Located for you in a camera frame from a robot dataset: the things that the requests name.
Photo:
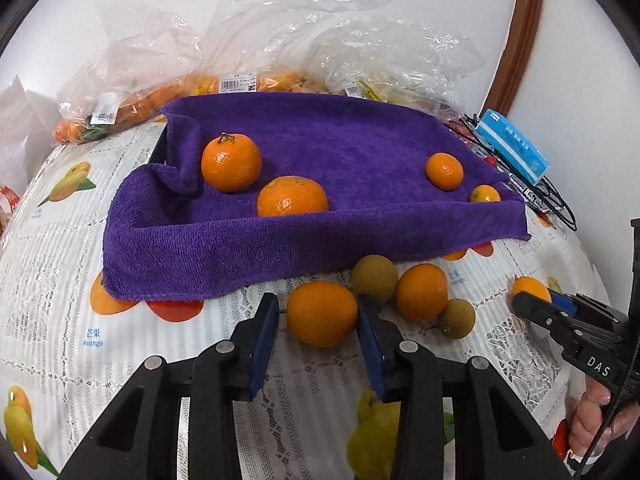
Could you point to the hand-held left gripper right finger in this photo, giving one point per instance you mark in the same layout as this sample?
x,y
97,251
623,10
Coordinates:
x,y
370,345

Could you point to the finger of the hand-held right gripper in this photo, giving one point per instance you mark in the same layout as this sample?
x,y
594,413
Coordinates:
x,y
537,310
562,302

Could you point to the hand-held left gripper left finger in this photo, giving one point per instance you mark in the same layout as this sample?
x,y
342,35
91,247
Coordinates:
x,y
262,340

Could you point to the green-brown round fruit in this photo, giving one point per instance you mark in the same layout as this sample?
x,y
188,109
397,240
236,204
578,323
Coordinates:
x,y
374,277

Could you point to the small brown round fruit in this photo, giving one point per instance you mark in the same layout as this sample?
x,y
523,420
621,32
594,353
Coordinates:
x,y
457,316

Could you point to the small mandarin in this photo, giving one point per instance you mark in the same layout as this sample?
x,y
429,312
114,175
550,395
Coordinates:
x,y
484,194

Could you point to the large mandarin with stem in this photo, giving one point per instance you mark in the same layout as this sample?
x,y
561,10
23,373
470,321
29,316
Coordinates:
x,y
231,162

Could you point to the purple towel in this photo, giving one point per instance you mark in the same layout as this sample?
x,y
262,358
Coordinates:
x,y
325,140

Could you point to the black tray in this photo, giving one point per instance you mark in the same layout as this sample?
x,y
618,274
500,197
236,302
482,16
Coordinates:
x,y
159,147

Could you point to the person's right hand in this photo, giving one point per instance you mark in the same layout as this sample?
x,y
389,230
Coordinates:
x,y
587,412

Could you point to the grey checkered pouch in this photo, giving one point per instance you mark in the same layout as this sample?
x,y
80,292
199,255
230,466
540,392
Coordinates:
x,y
530,197

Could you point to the small red fruit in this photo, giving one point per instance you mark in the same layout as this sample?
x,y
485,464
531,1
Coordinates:
x,y
452,125
492,161

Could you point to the blue tissue box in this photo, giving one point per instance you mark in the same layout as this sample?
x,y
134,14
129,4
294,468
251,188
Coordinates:
x,y
512,152

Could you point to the clear bag of mandarins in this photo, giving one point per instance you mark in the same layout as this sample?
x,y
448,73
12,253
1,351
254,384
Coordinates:
x,y
125,90

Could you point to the clear bag of yellow fruit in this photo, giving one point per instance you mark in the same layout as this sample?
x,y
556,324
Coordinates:
x,y
400,60

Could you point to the red and white packet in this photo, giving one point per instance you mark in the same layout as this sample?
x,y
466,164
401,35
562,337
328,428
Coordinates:
x,y
7,197

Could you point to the tall clear bag with label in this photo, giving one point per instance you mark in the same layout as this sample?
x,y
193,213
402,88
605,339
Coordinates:
x,y
280,35

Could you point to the white plastic bag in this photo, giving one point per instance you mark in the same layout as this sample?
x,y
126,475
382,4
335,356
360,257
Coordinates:
x,y
15,125

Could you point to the brown wooden door frame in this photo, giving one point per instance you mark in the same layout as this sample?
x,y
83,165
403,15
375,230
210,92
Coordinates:
x,y
525,35

